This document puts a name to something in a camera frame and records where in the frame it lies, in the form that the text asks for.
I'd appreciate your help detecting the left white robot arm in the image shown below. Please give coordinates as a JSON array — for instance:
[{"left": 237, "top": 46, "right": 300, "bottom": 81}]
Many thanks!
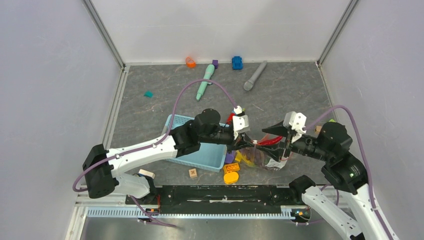
[{"left": 81, "top": 107, "right": 250, "bottom": 204}]

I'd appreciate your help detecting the yellow flat brick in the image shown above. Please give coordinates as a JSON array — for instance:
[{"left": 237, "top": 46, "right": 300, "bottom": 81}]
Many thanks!
[{"left": 234, "top": 151, "right": 243, "bottom": 163}]

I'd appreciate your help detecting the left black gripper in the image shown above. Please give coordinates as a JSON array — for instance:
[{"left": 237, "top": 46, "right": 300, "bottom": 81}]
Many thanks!
[{"left": 200, "top": 126, "right": 255, "bottom": 155}]

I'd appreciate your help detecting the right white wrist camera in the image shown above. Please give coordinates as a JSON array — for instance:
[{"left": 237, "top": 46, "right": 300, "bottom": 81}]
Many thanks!
[{"left": 283, "top": 111, "right": 307, "bottom": 143}]

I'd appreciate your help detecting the small purple block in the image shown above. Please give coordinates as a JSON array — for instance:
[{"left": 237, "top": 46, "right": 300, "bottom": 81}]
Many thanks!
[{"left": 212, "top": 59, "right": 219, "bottom": 69}]

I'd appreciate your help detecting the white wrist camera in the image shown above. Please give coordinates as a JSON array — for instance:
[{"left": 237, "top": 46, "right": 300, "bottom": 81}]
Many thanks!
[
  {"left": 283, "top": 111, "right": 307, "bottom": 143},
  {"left": 232, "top": 105, "right": 251, "bottom": 140}
]

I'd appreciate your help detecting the wooden letter cube M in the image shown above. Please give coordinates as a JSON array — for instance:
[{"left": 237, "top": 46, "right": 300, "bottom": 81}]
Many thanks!
[{"left": 314, "top": 125, "right": 322, "bottom": 135}]

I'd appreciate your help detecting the multicolour stacked brick block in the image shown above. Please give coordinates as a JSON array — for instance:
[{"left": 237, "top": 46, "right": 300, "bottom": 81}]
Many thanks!
[{"left": 225, "top": 106, "right": 246, "bottom": 126}]

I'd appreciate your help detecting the blue toy car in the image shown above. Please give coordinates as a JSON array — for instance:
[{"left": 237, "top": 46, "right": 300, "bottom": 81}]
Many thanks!
[{"left": 231, "top": 56, "right": 243, "bottom": 70}]

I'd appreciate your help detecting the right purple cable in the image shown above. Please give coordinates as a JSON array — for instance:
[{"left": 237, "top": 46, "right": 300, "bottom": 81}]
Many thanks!
[{"left": 304, "top": 105, "right": 393, "bottom": 240}]

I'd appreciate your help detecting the white yellow striped block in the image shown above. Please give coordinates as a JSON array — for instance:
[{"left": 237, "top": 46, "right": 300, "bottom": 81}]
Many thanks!
[{"left": 138, "top": 169, "right": 156, "bottom": 179}]

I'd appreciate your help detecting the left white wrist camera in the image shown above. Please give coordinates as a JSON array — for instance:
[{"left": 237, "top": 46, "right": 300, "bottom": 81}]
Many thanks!
[{"left": 232, "top": 105, "right": 251, "bottom": 140}]

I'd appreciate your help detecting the orange lego brick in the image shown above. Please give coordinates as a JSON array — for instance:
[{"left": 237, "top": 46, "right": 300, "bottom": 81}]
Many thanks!
[{"left": 222, "top": 162, "right": 240, "bottom": 174}]

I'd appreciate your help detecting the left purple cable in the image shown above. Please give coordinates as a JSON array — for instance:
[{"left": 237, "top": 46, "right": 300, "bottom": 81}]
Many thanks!
[{"left": 72, "top": 79, "right": 241, "bottom": 193}]

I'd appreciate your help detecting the purple toy cylinder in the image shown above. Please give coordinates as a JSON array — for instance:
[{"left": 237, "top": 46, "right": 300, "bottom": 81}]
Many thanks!
[{"left": 224, "top": 150, "right": 237, "bottom": 165}]

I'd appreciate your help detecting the light blue cable comb rail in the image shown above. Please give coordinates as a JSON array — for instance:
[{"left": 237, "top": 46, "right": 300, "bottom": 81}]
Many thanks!
[{"left": 87, "top": 206, "right": 295, "bottom": 220}]

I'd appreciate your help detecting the mint green toy pen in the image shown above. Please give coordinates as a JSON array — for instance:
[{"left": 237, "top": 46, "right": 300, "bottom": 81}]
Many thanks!
[{"left": 196, "top": 64, "right": 215, "bottom": 101}]

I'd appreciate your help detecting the grey toy microphone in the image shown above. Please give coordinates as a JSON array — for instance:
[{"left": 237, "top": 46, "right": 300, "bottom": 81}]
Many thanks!
[{"left": 243, "top": 60, "right": 268, "bottom": 91}]

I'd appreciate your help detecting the clear orange zip bag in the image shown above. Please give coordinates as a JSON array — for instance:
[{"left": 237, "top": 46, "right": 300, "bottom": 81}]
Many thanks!
[{"left": 237, "top": 147, "right": 294, "bottom": 171}]

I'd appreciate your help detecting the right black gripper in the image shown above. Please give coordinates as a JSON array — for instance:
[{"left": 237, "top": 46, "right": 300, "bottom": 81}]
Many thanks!
[{"left": 255, "top": 117, "right": 332, "bottom": 161}]

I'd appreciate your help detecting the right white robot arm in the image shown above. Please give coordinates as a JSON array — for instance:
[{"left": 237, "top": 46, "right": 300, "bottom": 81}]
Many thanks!
[{"left": 261, "top": 122, "right": 397, "bottom": 240}]

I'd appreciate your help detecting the red toy chili pepper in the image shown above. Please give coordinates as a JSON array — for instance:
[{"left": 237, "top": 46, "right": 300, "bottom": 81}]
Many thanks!
[{"left": 257, "top": 135, "right": 283, "bottom": 146}]

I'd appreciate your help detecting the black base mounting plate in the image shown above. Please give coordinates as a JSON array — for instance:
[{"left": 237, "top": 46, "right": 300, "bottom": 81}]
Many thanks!
[{"left": 137, "top": 185, "right": 304, "bottom": 214}]

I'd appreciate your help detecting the teal small block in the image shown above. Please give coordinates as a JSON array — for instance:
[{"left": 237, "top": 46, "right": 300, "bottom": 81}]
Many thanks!
[{"left": 144, "top": 91, "right": 153, "bottom": 98}]

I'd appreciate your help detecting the wooden cube with X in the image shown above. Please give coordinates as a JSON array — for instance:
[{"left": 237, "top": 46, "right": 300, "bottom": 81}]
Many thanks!
[{"left": 188, "top": 168, "right": 198, "bottom": 179}]

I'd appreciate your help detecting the purple cable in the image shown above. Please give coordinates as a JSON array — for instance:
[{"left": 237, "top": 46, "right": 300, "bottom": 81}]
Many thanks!
[
  {"left": 304, "top": 105, "right": 393, "bottom": 240},
  {"left": 72, "top": 79, "right": 241, "bottom": 193}
]

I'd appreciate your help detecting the yellow oval toy block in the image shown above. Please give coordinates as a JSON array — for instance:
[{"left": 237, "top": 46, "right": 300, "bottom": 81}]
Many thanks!
[{"left": 223, "top": 171, "right": 239, "bottom": 185}]

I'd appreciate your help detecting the light blue plastic basket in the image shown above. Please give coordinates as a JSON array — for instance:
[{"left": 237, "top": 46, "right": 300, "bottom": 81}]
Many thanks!
[{"left": 160, "top": 114, "right": 229, "bottom": 173}]

